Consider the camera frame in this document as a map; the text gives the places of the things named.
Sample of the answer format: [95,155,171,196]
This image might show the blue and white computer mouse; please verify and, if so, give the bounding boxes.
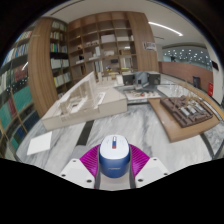
[98,134,132,179]

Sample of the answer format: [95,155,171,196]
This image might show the wooden shelf unit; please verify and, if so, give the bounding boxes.
[49,11,140,90]

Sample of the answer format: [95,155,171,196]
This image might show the bookshelf full of books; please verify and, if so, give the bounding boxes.
[0,29,42,160]

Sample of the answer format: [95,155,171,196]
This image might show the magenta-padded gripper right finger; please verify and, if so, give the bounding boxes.
[129,143,171,189]

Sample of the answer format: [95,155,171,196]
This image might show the white paper sheet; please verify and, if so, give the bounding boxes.
[26,130,54,157]

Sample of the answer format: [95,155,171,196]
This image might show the dark brown architectural model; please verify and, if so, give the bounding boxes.
[159,95,214,129]

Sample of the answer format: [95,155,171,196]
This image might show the white architectural model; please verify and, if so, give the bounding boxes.
[41,70,129,132]

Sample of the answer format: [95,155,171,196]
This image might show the grey architectural model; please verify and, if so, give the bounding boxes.
[114,71,163,105]

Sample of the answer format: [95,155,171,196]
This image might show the light wooden base board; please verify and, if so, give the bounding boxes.
[147,95,221,144]

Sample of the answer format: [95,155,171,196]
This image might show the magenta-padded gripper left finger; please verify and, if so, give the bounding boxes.
[59,144,101,190]

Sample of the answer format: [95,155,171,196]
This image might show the white wall sign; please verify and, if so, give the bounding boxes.
[143,41,158,52]

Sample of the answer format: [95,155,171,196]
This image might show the group of small ceiling lights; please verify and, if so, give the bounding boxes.
[162,47,213,67]

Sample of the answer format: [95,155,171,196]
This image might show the long ceiling light strip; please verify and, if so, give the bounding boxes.
[147,21,185,37]

